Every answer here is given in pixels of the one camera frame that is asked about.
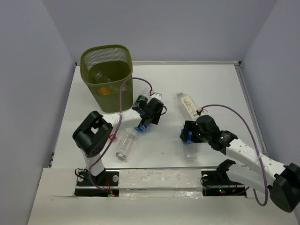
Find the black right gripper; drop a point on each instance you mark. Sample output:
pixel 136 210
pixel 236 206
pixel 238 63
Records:
pixel 190 125

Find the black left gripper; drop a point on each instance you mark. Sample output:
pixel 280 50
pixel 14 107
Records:
pixel 155 117

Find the blue label water bottle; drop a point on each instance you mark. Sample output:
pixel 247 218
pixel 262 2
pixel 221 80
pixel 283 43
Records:
pixel 189 151

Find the orange juice bottle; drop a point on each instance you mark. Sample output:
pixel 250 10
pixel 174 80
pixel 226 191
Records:
pixel 104 91

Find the wide clear plastic jar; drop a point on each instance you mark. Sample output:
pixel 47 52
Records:
pixel 100 77

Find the clear slim unlabelled bottle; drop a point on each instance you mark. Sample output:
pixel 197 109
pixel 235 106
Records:
pixel 115 89

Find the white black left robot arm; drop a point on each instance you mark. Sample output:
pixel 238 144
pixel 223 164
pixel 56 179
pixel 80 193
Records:
pixel 94 132

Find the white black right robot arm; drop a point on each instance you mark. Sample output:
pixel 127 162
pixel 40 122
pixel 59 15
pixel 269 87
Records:
pixel 281 181

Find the olive green mesh bin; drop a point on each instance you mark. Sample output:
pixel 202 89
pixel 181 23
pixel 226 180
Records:
pixel 115 61

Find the green label plastic bottle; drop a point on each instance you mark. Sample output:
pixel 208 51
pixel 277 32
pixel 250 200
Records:
pixel 142 98

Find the blue label crushed bottle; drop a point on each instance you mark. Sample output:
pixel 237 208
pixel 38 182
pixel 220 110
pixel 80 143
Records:
pixel 137 131

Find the white label square bottle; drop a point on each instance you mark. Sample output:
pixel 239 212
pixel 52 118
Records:
pixel 186 106

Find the clear bottle metal rim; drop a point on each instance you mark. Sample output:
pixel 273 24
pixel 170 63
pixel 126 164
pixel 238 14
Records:
pixel 125 146

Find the red cap crushed bottle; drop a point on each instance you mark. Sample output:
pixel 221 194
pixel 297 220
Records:
pixel 112 137

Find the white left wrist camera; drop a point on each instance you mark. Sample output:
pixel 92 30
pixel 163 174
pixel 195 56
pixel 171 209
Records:
pixel 155 95

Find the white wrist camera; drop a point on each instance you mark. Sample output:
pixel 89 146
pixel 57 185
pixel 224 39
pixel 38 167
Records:
pixel 155 95
pixel 201 112

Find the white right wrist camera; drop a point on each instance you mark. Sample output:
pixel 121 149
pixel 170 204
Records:
pixel 201 112

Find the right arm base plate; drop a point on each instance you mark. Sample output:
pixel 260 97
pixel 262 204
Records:
pixel 215 185

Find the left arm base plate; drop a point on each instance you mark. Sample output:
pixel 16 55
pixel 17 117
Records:
pixel 106 184

